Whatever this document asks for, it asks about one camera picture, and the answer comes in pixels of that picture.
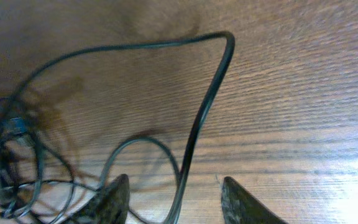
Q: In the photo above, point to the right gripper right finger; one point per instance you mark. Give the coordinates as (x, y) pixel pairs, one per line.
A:
(239, 206)

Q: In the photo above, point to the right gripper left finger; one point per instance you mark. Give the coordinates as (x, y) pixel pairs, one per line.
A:
(110, 205)

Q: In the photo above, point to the black USB cable thick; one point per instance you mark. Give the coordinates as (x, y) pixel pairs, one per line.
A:
(31, 160)

